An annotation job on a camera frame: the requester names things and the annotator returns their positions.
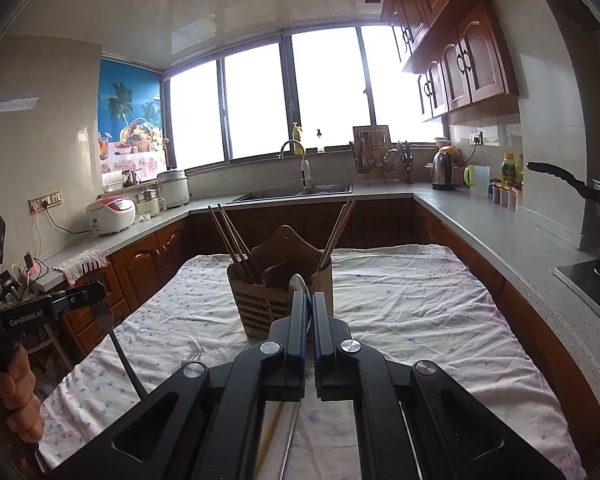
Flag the dark steel fork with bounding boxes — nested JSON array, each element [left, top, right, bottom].
[[91, 300, 148, 400]]

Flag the steel spoon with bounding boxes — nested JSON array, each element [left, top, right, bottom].
[[288, 273, 311, 311]]

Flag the kitchen sink faucet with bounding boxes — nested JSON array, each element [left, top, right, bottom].
[[278, 138, 315, 191]]

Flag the left hand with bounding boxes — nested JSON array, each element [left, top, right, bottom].
[[0, 344, 45, 443]]

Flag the lower wooden cabinets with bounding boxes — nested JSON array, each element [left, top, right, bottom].
[[66, 200, 600, 472]]

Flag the pink white dish towel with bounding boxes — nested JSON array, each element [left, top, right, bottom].
[[53, 249, 108, 286]]

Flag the right steel chopstick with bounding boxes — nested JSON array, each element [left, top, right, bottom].
[[277, 402, 301, 480]]

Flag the wooden utensil holder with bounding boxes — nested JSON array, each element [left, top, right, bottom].
[[227, 226, 334, 339]]

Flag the wooden bamboo chopstick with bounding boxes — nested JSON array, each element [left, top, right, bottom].
[[256, 402, 285, 474]]

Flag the shiny steel fork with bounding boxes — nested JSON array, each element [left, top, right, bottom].
[[181, 351, 202, 366]]

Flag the floral white tablecloth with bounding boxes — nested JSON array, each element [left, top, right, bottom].
[[40, 244, 585, 479]]

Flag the white red rice cooker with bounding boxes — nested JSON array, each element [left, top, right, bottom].
[[86, 196, 136, 235]]

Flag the chopsticks in holder left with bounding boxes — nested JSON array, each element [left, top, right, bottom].
[[208, 205, 253, 283]]

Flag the chopsticks in holder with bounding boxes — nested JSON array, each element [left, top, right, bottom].
[[208, 205, 253, 283], [316, 198, 356, 271]]

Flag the chopsticks in holder right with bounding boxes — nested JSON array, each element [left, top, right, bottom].
[[316, 198, 356, 271]]

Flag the small white blender appliance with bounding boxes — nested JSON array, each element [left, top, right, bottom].
[[134, 188, 166, 218]]

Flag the white tall rice cooker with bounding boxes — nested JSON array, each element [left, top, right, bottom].
[[157, 169, 189, 209]]

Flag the knife rack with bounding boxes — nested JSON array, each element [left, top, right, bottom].
[[350, 125, 400, 181]]

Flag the tropical fruit poster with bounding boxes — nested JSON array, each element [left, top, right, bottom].
[[97, 58, 166, 183]]

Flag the yellow soap bottle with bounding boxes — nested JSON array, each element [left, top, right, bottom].
[[291, 122, 303, 156]]

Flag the steel electric kettle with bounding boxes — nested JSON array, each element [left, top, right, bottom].
[[431, 151, 456, 191]]

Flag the green lid white pitcher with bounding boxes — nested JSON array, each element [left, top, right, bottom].
[[463, 165, 490, 198]]

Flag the oil bottle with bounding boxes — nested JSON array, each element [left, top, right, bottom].
[[501, 153, 517, 188]]

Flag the wall power strip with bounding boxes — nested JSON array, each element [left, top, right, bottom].
[[28, 190, 62, 214]]

